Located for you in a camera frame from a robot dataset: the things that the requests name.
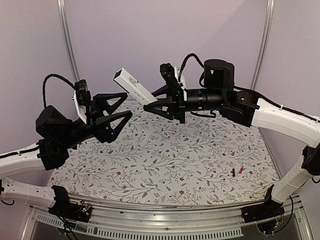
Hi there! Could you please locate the aluminium front rail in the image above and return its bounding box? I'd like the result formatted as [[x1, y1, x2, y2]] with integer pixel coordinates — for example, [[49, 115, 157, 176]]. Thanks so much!
[[21, 193, 313, 240]]

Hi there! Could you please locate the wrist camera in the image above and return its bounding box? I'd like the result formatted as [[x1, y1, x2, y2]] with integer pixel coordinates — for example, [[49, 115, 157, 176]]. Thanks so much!
[[72, 79, 91, 124], [159, 63, 183, 91]]

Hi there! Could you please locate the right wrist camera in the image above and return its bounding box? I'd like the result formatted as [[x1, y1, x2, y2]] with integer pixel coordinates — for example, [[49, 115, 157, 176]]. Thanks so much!
[[159, 63, 183, 91]]

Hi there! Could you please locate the floral patterned table mat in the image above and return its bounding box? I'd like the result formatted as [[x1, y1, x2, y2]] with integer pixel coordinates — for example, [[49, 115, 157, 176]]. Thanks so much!
[[48, 101, 279, 206]]

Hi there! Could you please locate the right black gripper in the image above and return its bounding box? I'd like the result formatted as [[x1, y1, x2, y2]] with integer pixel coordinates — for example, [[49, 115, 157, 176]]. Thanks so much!
[[142, 83, 225, 124]]

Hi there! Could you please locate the aluminium frame post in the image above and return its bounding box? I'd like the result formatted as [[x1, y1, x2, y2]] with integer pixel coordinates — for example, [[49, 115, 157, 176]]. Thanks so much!
[[56, 0, 81, 82], [250, 0, 275, 90]]

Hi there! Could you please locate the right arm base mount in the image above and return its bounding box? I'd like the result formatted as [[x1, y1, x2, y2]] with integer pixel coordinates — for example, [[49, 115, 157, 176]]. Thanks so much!
[[241, 185, 294, 236]]

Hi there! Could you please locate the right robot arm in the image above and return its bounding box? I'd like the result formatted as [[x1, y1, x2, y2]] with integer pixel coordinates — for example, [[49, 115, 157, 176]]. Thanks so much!
[[143, 59, 320, 218]]

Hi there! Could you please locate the left aluminium frame post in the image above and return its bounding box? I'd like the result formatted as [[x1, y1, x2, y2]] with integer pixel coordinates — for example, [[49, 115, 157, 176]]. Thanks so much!
[[56, 0, 81, 82]]

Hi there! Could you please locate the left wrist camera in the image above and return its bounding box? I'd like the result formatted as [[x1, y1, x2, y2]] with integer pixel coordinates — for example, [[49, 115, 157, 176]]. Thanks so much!
[[72, 79, 91, 124]]

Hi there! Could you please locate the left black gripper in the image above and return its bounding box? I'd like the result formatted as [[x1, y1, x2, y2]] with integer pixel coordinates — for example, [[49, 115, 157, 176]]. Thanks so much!
[[58, 92, 132, 149]]

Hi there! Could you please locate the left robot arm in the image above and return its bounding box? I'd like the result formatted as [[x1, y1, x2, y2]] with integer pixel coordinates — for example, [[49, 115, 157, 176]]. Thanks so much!
[[0, 93, 132, 217]]

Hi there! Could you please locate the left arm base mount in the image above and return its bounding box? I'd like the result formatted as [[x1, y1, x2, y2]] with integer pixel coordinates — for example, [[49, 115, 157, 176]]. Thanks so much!
[[48, 185, 93, 223]]

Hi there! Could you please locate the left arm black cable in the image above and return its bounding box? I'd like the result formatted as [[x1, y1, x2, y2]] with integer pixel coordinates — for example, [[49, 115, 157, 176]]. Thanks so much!
[[42, 73, 77, 108]]

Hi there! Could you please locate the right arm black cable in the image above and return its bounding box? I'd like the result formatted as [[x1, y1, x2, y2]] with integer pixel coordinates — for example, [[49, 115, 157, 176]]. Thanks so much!
[[179, 52, 206, 81]]

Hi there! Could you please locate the white remote control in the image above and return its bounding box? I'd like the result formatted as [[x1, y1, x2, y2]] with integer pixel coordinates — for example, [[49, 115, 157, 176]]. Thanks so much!
[[113, 68, 157, 106]]

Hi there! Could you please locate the right aluminium frame post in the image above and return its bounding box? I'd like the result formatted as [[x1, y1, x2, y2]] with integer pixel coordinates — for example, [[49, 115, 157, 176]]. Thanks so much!
[[250, 0, 275, 90]]

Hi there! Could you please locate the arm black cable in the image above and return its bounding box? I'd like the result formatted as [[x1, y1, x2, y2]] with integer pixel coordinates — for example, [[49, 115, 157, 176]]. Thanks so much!
[[179, 52, 206, 81], [42, 73, 77, 108]]

